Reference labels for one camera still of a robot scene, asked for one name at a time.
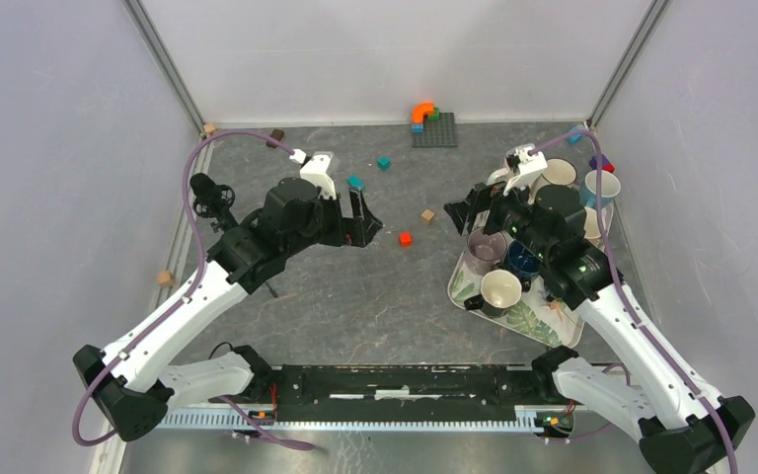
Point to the small wooden cube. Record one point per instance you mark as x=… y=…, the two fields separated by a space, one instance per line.
x=427 y=216

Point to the wooden cube by rail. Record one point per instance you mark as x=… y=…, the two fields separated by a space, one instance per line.
x=165 y=279

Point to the grey lego baseplate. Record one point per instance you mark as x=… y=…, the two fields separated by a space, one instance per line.
x=437 y=134

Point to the light blue mug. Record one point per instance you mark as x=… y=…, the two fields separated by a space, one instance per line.
x=599 y=188

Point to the green lego brick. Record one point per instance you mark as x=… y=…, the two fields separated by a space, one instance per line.
x=433 y=115

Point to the orange curved lego piece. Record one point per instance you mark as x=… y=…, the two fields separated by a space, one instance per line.
x=421 y=112

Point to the cream white mug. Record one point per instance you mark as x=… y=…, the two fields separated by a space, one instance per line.
x=559 y=172

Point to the black mug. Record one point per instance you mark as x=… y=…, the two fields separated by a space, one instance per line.
x=500 y=290

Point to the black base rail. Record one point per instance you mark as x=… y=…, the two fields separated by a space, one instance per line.
x=400 y=393

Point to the red cube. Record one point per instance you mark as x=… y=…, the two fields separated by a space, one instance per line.
x=405 y=239

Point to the floral leaf tray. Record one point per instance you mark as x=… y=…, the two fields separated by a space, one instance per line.
x=536 y=320

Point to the pink mug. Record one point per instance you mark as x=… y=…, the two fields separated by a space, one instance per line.
x=592 y=228

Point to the brown block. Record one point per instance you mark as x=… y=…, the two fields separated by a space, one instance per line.
x=277 y=135

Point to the navy blue mug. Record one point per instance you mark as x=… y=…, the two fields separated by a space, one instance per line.
x=522 y=263

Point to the white floral mug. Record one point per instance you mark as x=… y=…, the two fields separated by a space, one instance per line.
x=499 y=175

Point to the purple and red block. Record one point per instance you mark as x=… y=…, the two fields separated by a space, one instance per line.
x=601 y=162

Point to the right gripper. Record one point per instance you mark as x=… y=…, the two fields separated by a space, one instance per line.
x=483 y=197

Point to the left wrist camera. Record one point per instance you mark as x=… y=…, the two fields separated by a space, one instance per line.
x=315 y=168

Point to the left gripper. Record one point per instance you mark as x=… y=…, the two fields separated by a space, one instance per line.
x=350 y=231

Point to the teal cube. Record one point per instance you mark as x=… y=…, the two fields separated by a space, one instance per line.
x=384 y=163

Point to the teal block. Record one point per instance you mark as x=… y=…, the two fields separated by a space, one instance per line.
x=355 y=183

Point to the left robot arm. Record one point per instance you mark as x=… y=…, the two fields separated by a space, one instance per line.
x=133 y=381

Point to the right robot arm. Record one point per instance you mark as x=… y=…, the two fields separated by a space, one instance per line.
x=680 y=422

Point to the light blue block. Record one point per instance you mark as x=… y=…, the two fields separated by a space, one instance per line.
x=576 y=135

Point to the mauve purple mug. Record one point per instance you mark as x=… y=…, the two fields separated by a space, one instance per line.
x=483 y=252

